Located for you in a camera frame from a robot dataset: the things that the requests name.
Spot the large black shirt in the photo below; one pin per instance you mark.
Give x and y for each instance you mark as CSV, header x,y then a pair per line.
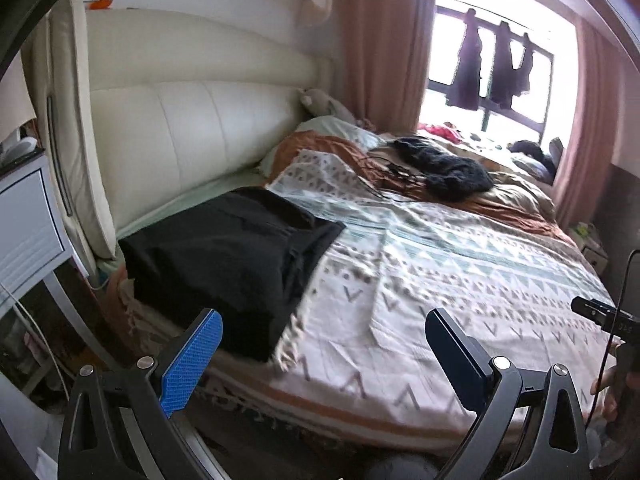
x,y
210,260

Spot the grey plush toy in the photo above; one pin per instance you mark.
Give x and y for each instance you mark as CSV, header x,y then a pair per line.
x,y
325,105

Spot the pale pillow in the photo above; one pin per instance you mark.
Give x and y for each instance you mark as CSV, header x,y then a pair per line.
x,y
530,166

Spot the orange item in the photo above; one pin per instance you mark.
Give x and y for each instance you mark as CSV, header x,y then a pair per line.
x,y
100,4

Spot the blue grey pillow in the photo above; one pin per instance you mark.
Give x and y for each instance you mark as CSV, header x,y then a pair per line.
x,y
556,152

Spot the long dark hanging coat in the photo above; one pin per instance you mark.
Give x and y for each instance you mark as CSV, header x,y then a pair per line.
x,y
467,75

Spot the dark framed window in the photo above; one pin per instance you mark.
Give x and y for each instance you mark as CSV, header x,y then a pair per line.
x,y
542,90

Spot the white nightstand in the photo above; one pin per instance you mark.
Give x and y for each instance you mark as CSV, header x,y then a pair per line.
x,y
595,257

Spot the green item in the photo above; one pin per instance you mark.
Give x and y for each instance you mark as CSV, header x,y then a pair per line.
x,y
582,230

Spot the black knit sweater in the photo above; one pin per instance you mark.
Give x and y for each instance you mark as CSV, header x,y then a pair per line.
x,y
450,170

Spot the cream leather bed headboard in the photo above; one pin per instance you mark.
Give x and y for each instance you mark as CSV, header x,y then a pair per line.
x,y
175,125

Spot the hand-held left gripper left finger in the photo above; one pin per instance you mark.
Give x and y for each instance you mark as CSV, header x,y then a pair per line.
x,y
192,360

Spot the pink clothing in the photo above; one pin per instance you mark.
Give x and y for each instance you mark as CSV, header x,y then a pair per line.
x,y
445,132

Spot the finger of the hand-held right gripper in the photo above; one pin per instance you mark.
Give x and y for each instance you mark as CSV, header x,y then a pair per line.
x,y
587,306

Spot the patterned white green blanket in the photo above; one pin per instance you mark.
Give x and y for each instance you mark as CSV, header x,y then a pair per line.
x,y
450,270

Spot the clothes rod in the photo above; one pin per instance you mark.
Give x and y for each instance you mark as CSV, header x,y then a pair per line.
x,y
492,20

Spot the person's right hand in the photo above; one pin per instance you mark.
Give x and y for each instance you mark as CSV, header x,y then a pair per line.
x,y
606,392

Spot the beige quilt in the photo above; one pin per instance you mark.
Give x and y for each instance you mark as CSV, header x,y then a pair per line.
x,y
520,195

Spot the dark hanging jacket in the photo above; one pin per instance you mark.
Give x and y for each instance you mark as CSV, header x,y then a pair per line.
x,y
502,75

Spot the grey bedside cabinet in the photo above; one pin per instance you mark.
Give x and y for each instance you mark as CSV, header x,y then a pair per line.
x,y
30,230

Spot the black fuzzy item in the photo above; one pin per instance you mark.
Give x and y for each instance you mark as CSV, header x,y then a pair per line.
x,y
527,149

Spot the light green pillow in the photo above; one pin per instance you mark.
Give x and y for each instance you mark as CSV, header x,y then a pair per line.
x,y
330,127

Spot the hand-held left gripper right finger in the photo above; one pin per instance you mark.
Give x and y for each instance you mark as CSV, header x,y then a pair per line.
x,y
457,360

